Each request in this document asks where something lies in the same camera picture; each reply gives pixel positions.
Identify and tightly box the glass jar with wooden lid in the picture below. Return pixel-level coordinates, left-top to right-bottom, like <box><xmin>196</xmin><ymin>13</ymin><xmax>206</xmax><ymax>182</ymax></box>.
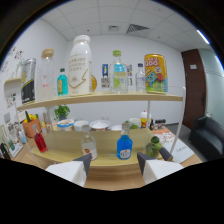
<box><xmin>36</xmin><ymin>48</ymin><xmax>56</xmax><ymax>101</ymax></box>

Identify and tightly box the wide white bowl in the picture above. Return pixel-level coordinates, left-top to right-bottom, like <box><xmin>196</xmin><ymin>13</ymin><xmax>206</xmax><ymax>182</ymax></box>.
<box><xmin>89</xmin><ymin>119</ymin><xmax>111</xmax><ymax>132</ymax></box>

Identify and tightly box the amber syrup bottle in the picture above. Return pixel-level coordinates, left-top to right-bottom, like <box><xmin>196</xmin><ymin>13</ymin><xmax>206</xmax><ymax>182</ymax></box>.
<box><xmin>91</xmin><ymin>74</ymin><xmax>98</xmax><ymax>93</ymax></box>

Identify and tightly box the printed noodle bowl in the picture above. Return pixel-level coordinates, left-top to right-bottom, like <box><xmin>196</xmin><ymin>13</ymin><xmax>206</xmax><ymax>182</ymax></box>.
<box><xmin>56</xmin><ymin>118</ymin><xmax>75</xmax><ymax>132</ymax></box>

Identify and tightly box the red liquid bottle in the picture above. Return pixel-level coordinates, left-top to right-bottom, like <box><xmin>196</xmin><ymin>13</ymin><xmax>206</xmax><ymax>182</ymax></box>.
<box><xmin>32</xmin><ymin>123</ymin><xmax>49</xmax><ymax>154</ymax></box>

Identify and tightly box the blue yellow wall poster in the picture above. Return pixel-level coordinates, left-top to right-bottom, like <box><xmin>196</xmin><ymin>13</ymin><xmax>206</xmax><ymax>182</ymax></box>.
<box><xmin>101</xmin><ymin>63</ymin><xmax>110</xmax><ymax>88</ymax></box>

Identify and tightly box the large yellow cartoon can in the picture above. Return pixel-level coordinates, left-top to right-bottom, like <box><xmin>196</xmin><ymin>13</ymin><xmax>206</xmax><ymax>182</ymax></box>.
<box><xmin>144</xmin><ymin>53</ymin><xmax>169</xmax><ymax>94</ymax></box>

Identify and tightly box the wooden wall shelf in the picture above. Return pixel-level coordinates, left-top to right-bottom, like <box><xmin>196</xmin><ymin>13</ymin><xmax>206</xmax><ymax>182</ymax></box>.
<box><xmin>3</xmin><ymin>77</ymin><xmax>22</xmax><ymax>86</ymax></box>

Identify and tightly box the small teal bottle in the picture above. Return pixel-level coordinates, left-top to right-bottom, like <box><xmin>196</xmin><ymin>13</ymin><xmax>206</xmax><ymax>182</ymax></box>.
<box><xmin>56</xmin><ymin>68</ymin><xmax>69</xmax><ymax>97</ymax></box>

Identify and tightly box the large white milk bottle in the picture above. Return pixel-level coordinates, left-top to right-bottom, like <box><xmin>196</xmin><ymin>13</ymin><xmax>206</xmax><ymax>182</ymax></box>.
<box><xmin>67</xmin><ymin>34</ymin><xmax>93</xmax><ymax>97</ymax></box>

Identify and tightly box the ceiling air vent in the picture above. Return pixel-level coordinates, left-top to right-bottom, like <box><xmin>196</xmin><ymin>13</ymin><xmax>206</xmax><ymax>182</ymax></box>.
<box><xmin>126</xmin><ymin>23</ymin><xmax>150</xmax><ymax>34</ymax></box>

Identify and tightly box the green cup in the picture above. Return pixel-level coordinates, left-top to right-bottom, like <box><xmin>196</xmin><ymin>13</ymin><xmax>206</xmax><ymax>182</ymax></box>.
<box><xmin>128</xmin><ymin>117</ymin><xmax>142</xmax><ymax>129</ymax></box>

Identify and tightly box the black cylinder tool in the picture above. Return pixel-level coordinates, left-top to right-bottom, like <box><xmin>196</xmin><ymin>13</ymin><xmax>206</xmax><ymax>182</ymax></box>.
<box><xmin>159</xmin><ymin>146</ymin><xmax>174</xmax><ymax>163</ymax></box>

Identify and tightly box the clear bottle with blue cap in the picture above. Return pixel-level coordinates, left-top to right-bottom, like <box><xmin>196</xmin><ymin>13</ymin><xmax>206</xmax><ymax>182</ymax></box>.
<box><xmin>135</xmin><ymin>63</ymin><xmax>147</xmax><ymax>93</ymax></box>

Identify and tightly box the blue liquid bottle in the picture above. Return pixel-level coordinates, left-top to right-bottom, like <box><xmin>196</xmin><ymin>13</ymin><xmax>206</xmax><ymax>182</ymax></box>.
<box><xmin>116</xmin><ymin>122</ymin><xmax>134</xmax><ymax>161</ymax></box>

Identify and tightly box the clear bottle with green cap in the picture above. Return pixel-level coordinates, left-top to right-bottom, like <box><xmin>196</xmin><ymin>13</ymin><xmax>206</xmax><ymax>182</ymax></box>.
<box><xmin>109</xmin><ymin>49</ymin><xmax>129</xmax><ymax>94</ymax></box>

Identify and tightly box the small light blue bottle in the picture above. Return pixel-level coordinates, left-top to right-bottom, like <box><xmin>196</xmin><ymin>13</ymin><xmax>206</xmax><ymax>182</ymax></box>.
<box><xmin>18</xmin><ymin>130</ymin><xmax>28</xmax><ymax>144</ymax></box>

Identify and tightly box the brown door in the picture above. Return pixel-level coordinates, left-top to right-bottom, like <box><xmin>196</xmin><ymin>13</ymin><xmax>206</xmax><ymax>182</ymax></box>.
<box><xmin>181</xmin><ymin>49</ymin><xmax>208</xmax><ymax>130</ymax></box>

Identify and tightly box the green potted plant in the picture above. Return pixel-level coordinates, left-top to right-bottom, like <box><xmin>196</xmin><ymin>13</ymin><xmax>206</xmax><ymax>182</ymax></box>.
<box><xmin>53</xmin><ymin>104</ymin><xmax>71</xmax><ymax>121</ymax></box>

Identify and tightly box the black bag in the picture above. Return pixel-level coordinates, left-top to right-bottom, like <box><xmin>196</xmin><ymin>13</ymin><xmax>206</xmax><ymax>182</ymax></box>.
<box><xmin>0</xmin><ymin>143</ymin><xmax>12</xmax><ymax>160</ymax></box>

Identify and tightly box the large black yellow can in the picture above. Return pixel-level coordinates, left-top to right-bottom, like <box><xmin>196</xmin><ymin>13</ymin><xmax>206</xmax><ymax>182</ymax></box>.
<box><xmin>20</xmin><ymin>58</ymin><xmax>37</xmax><ymax>105</ymax></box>

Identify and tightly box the black sofa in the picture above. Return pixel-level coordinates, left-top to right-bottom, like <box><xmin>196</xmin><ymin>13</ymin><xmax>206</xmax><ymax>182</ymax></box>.
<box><xmin>188</xmin><ymin>115</ymin><xmax>224</xmax><ymax>163</ymax></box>

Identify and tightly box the orange pot with utensils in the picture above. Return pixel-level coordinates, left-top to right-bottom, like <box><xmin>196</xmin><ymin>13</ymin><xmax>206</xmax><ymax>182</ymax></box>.
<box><xmin>22</xmin><ymin>113</ymin><xmax>43</xmax><ymax>138</ymax></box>

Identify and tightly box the white notebook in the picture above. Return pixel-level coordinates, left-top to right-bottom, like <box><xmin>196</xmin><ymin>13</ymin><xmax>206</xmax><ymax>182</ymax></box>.
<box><xmin>156</xmin><ymin>129</ymin><xmax>195</xmax><ymax>164</ymax></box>

